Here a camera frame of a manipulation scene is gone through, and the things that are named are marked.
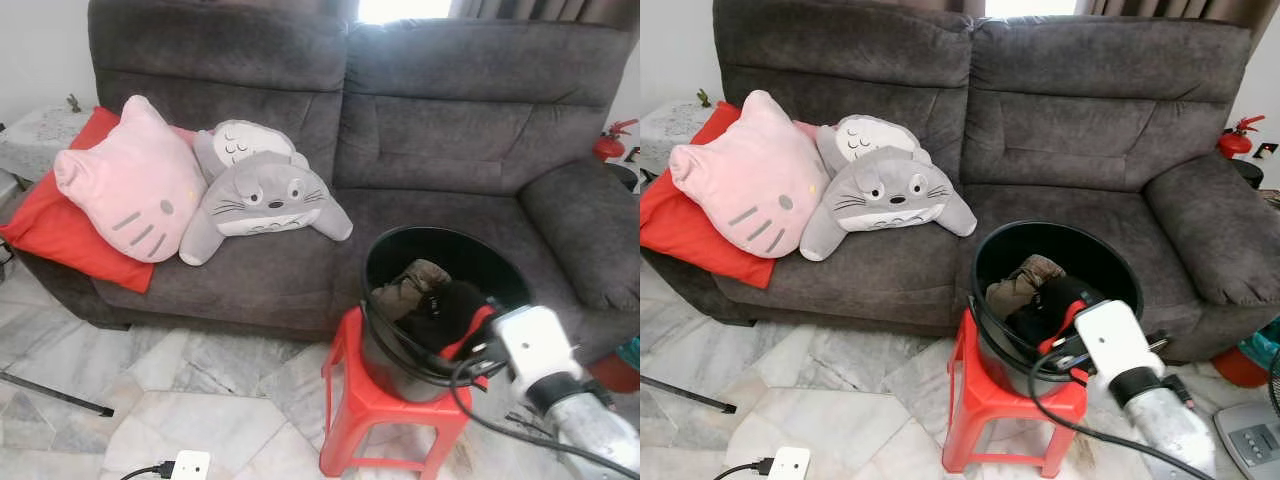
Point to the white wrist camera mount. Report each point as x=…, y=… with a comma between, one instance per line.
x=535, y=345
x=1115, y=340
x=190, y=467
x=790, y=465

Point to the small green plant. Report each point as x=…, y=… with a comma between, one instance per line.
x=73, y=103
x=704, y=98

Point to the brown garment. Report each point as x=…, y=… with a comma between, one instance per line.
x=1020, y=280
x=410, y=285

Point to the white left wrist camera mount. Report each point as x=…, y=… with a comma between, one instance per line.
x=790, y=465
x=190, y=467

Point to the black round bucket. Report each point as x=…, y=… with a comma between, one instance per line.
x=385, y=345
x=990, y=345

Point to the pink cat face pillow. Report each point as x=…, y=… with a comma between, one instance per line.
x=745, y=180
x=130, y=180

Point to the brown curtain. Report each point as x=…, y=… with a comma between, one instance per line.
x=1180, y=10

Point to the grey fan base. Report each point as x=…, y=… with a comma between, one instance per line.
x=1250, y=438

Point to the grey fabric sofa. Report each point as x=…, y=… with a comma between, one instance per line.
x=1060, y=150
x=440, y=150

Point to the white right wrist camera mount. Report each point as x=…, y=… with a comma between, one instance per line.
x=1115, y=340
x=535, y=345

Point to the red fire extinguisher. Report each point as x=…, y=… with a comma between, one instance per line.
x=607, y=148
x=1235, y=143

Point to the red plastic basin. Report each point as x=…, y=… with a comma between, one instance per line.
x=612, y=372
x=1238, y=368

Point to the black garment with red trim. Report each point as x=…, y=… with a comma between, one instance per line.
x=440, y=310
x=1050, y=300

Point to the red cushion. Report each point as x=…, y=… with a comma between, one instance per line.
x=680, y=230
x=50, y=230

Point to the white lace covered side table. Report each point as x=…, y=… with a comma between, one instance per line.
x=675, y=125
x=40, y=140

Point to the grey Totoro plush pillow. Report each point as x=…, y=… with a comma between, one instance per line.
x=260, y=190
x=880, y=190

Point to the red plastic stool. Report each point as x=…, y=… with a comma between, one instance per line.
x=985, y=410
x=370, y=410

